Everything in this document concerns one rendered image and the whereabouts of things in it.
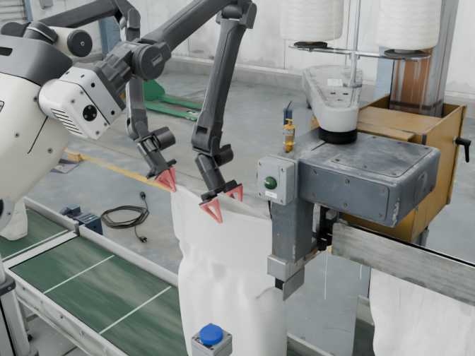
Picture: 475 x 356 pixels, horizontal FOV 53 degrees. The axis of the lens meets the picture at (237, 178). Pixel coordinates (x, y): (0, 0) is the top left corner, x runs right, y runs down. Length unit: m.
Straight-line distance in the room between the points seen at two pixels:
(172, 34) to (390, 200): 0.64
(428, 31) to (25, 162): 0.96
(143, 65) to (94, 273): 1.48
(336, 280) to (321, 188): 1.94
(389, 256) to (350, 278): 1.77
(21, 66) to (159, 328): 1.22
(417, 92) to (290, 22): 0.40
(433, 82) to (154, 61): 0.74
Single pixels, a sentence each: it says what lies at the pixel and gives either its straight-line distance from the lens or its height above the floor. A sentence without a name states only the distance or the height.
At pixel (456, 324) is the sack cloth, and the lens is 1.24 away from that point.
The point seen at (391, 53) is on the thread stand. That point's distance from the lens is 1.22.
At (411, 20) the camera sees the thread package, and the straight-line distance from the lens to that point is 1.17.
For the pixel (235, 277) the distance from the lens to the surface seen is 1.50.
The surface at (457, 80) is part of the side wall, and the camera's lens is 6.32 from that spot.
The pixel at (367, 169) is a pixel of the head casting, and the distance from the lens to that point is 0.98.
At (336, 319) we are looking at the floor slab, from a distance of 2.67.
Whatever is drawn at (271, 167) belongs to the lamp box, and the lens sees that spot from 1.01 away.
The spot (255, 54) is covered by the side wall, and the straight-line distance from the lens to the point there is 7.65.
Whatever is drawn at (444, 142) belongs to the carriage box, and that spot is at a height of 1.27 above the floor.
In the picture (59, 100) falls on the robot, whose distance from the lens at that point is 1.05.
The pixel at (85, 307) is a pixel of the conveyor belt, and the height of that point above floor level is 0.38.
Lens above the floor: 1.71
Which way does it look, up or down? 24 degrees down
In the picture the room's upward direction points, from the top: 1 degrees counter-clockwise
